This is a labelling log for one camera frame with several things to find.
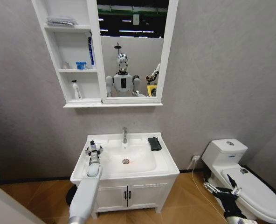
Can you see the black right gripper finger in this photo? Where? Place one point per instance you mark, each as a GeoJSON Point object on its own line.
{"type": "Point", "coordinates": [233, 185]}
{"type": "Point", "coordinates": [210, 186]}

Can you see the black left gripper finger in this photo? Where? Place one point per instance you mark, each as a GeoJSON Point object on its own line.
{"type": "Point", "coordinates": [100, 149]}
{"type": "Point", "coordinates": [87, 151]}

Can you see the small white facial cleanser bottle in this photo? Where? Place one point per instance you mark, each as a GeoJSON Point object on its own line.
{"type": "Point", "coordinates": [93, 145]}

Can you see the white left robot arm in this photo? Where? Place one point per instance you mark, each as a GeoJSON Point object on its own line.
{"type": "Point", "coordinates": [84, 196]}

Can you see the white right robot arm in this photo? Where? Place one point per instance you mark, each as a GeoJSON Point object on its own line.
{"type": "Point", "coordinates": [239, 220]}

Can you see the white ceramic washbasin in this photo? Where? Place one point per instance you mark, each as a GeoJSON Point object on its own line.
{"type": "Point", "coordinates": [140, 163]}

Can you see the dark grey folded towel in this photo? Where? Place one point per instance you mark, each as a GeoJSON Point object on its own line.
{"type": "Point", "coordinates": [154, 143]}

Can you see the white vanity cabinet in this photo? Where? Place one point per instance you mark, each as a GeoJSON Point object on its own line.
{"type": "Point", "coordinates": [142, 196]}

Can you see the cabinet mirror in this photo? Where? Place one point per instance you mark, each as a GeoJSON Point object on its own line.
{"type": "Point", "coordinates": [133, 46]}

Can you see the white toilet lid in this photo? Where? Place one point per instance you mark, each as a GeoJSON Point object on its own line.
{"type": "Point", "coordinates": [257, 191]}

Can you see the chrome sink drain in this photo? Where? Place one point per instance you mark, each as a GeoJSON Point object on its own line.
{"type": "Point", "coordinates": [125, 161]}

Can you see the chrome faucet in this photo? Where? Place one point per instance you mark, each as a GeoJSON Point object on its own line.
{"type": "Point", "coordinates": [124, 135]}

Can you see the white toilet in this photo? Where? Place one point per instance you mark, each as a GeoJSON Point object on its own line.
{"type": "Point", "coordinates": [222, 154]}

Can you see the chrome toilet flush button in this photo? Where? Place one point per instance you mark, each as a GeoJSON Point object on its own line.
{"type": "Point", "coordinates": [230, 143]}

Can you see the black round bin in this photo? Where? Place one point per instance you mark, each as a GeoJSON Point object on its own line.
{"type": "Point", "coordinates": [71, 196]}

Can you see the white bottle with black cap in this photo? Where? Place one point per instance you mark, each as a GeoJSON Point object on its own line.
{"type": "Point", "coordinates": [76, 91]}

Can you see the blue round jar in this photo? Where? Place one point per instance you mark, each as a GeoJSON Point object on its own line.
{"type": "Point", "coordinates": [81, 65]}

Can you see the small clear cup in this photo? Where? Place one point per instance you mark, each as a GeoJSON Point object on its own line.
{"type": "Point", "coordinates": [66, 65]}

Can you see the white panel with blue label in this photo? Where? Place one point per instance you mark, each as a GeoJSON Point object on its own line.
{"type": "Point", "coordinates": [9, 207]}

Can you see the blue toothpaste tube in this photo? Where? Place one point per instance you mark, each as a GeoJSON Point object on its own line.
{"type": "Point", "coordinates": [91, 51]}

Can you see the folded grey towels stack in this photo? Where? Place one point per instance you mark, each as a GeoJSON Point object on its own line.
{"type": "Point", "coordinates": [61, 21]}

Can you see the white wall cabinet with shelves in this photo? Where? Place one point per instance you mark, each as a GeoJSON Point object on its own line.
{"type": "Point", "coordinates": [68, 51]}

